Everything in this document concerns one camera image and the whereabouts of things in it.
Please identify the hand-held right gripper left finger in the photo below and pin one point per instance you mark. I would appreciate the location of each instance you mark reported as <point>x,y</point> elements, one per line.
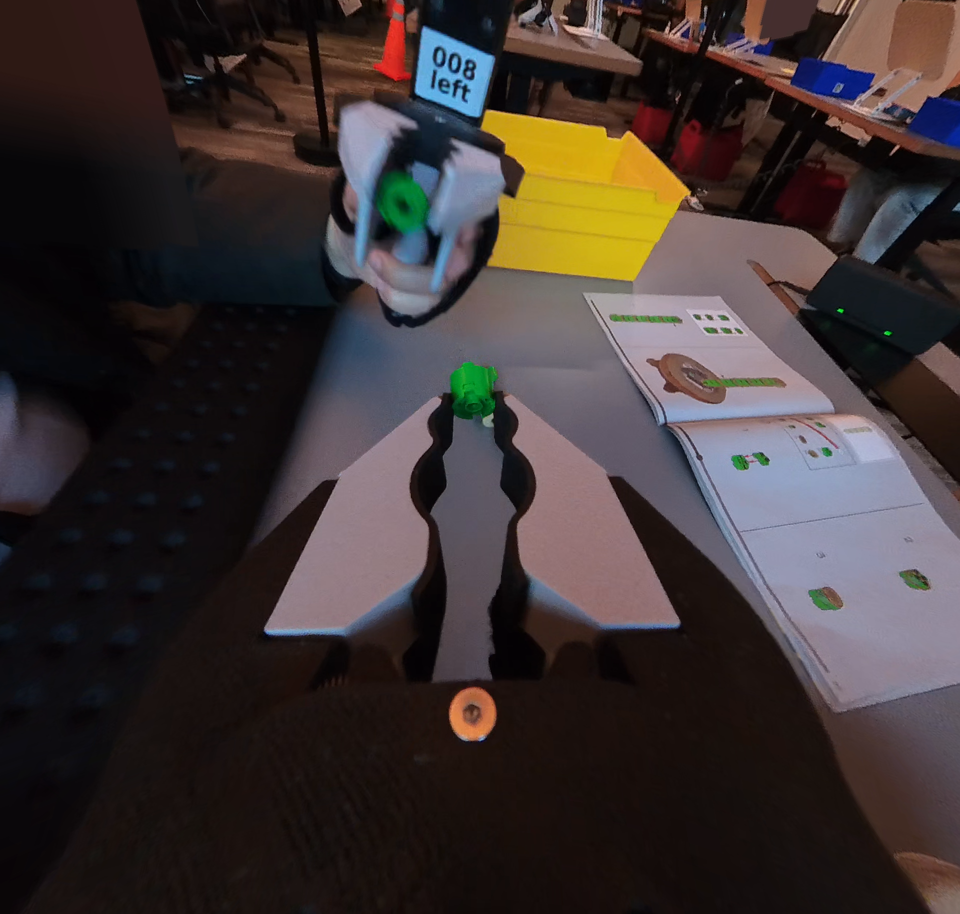
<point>352,554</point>

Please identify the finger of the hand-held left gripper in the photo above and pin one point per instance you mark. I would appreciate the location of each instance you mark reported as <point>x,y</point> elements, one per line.
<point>472,186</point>
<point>367,149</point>

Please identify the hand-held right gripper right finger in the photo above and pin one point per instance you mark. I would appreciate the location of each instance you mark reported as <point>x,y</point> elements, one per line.
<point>592,554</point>

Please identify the green brick bamboo stalk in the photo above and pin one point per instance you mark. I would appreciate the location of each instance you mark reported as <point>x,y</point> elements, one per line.
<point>394,205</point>

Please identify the green round stalk segment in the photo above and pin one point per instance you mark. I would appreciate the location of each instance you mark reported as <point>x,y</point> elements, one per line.
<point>471,385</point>

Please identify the person's left forearm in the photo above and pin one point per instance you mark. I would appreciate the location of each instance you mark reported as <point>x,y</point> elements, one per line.
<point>262,254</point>

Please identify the grey desk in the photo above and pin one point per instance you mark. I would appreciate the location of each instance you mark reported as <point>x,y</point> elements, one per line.
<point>600,374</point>

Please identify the orange traffic cone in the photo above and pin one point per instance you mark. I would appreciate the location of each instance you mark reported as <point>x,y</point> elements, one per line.
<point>391,36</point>

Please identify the yellow plastic bin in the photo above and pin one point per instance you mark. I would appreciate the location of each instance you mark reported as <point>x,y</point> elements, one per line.
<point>585,248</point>
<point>585,225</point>
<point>585,269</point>
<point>570,156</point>

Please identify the grey background table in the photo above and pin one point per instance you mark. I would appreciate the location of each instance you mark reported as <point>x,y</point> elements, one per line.
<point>577,51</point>

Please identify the black office chair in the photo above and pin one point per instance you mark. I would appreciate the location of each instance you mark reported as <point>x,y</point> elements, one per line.
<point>240,59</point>

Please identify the open instruction booklet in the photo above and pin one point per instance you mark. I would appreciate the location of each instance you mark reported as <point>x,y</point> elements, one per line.
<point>787,494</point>

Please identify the red container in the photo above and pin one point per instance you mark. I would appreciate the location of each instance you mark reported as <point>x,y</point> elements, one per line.
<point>810,194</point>
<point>705,153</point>

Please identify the blue plastic bin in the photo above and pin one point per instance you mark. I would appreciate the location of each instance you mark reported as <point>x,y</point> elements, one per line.
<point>937,123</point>
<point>832,78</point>

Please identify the black device with green lights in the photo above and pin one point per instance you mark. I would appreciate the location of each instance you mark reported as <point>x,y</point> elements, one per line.
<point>885,299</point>

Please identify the long wooden table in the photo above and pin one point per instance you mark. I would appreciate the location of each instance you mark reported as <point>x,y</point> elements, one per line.
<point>885,125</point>

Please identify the beige chair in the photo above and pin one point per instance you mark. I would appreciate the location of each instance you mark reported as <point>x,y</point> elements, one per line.
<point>921,36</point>

